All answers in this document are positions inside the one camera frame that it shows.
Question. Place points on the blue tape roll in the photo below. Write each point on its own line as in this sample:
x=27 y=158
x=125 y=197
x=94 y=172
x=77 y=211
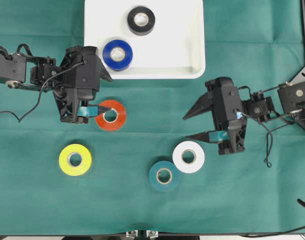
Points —
x=117 y=54

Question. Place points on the white plastic tray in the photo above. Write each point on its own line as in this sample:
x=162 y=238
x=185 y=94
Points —
x=175 y=49

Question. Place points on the red tape roll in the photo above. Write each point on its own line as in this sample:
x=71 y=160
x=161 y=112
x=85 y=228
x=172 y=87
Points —
x=115 y=118

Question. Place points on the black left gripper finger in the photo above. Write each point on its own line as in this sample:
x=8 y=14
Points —
x=104 y=74
x=92 y=110

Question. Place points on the black tape roll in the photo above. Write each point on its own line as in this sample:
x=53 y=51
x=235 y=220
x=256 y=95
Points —
x=141 y=20

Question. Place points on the yellow tape roll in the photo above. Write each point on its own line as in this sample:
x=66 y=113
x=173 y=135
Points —
x=75 y=160

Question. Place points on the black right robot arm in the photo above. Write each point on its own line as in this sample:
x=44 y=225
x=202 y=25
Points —
x=261 y=108

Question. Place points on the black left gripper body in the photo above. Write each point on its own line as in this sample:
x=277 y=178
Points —
x=79 y=85

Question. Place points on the white tape roll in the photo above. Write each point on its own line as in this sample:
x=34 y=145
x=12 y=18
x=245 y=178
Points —
x=188 y=157

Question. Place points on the teal tape roll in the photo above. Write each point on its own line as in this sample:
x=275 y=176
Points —
x=164 y=176

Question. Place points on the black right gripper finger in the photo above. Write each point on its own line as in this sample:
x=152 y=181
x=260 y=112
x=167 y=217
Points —
x=212 y=137
x=202 y=105

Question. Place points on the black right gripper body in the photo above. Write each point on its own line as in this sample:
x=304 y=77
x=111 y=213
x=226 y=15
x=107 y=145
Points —
x=226 y=103

